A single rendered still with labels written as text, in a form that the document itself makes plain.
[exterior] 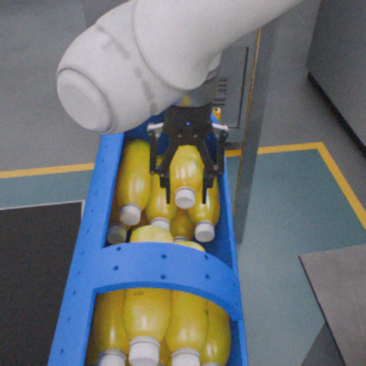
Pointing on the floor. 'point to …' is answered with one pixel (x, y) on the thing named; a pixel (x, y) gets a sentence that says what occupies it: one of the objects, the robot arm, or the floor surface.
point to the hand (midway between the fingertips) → (186, 188)
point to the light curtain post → (254, 120)
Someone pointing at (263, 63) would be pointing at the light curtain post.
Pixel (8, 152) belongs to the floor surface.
